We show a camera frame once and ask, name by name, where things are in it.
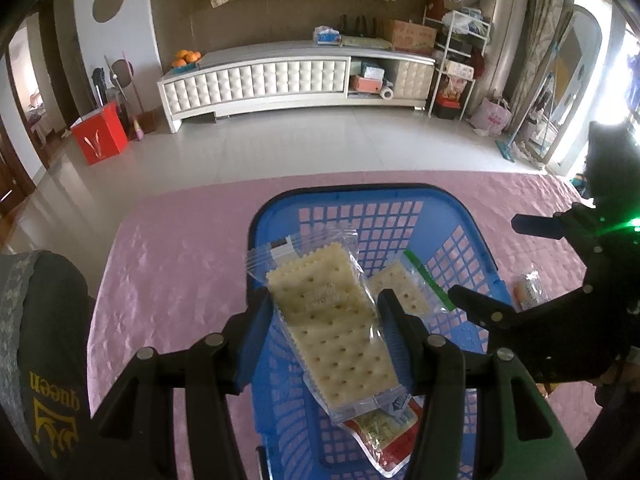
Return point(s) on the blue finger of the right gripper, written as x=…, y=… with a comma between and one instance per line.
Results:
x=537, y=226
x=480, y=309

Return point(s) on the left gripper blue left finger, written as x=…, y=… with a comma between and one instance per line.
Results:
x=244, y=336

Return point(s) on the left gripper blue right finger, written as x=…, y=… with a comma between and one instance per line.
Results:
x=405, y=336

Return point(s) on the green label cracker packet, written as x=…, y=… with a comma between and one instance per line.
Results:
x=414, y=287

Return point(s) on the blue striped biscuit packet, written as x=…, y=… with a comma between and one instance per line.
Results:
x=528, y=291

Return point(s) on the clear soda cracker packet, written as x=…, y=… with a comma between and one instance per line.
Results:
x=327, y=311

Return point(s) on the pink quilted tablecloth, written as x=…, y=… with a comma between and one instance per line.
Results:
x=176, y=268

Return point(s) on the pink shopping bag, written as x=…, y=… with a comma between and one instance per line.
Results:
x=491, y=117

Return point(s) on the white metal shelf rack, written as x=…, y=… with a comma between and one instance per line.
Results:
x=462, y=37

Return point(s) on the white tufted TV cabinet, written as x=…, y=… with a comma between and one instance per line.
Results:
x=294, y=74

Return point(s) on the cardboard box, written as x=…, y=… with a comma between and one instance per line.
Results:
x=409, y=37

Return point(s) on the red gift box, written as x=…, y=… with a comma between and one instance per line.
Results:
x=99, y=134

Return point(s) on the silver standing air conditioner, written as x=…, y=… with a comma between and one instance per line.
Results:
x=507, y=19

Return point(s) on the oranges on plate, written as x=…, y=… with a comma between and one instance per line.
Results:
x=185, y=58

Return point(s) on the blue tissue box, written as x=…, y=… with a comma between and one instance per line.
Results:
x=326, y=35

